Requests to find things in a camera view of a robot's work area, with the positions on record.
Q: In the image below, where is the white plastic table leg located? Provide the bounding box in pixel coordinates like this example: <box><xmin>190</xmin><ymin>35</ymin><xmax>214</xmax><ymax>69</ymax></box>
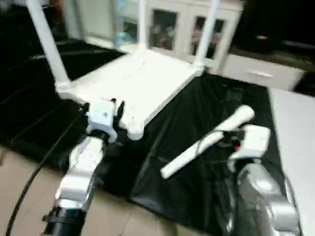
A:
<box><xmin>26</xmin><ymin>0</ymin><xmax>73</xmax><ymax>95</ymax></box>
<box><xmin>194</xmin><ymin>0</ymin><xmax>221</xmax><ymax>70</ymax></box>
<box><xmin>137</xmin><ymin>0</ymin><xmax>148</xmax><ymax>51</ymax></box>
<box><xmin>160</xmin><ymin>105</ymin><xmax>256</xmax><ymax>179</ymax></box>

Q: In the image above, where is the white plastic table top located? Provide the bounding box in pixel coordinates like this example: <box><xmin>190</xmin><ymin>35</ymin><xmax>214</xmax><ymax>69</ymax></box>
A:
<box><xmin>56</xmin><ymin>47</ymin><xmax>205</xmax><ymax>141</ymax></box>

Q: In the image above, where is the white side board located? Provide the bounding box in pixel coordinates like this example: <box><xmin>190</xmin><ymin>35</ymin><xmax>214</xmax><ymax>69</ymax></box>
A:
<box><xmin>268</xmin><ymin>87</ymin><xmax>315</xmax><ymax>236</ymax></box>

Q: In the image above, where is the black plastic mat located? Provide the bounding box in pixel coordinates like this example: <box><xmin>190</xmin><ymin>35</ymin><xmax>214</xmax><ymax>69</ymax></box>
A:
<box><xmin>0</xmin><ymin>37</ymin><xmax>284</xmax><ymax>236</ymax></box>

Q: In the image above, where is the white drawer unit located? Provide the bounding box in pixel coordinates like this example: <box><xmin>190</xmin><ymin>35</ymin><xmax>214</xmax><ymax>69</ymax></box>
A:
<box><xmin>220</xmin><ymin>53</ymin><xmax>307</xmax><ymax>92</ymax></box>

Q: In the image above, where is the white glass door cabinet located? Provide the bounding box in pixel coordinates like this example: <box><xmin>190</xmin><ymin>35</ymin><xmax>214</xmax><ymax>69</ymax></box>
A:
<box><xmin>111</xmin><ymin>0</ymin><xmax>245</xmax><ymax>75</ymax></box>

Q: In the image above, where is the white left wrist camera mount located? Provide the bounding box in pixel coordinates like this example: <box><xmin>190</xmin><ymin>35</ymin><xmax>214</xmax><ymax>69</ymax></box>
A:
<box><xmin>87</xmin><ymin>99</ymin><xmax>119</xmax><ymax>144</ymax></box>

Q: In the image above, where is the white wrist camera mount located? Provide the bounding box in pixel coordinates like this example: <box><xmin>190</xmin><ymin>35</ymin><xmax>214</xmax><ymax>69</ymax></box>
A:
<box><xmin>227</xmin><ymin>125</ymin><xmax>272</xmax><ymax>173</ymax></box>
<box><xmin>87</xmin><ymin>99</ymin><xmax>119</xmax><ymax>144</ymax></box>

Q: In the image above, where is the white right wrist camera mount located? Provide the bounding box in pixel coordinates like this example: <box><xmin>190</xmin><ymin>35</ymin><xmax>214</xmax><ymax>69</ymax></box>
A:
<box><xmin>227</xmin><ymin>125</ymin><xmax>272</xmax><ymax>173</ymax></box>

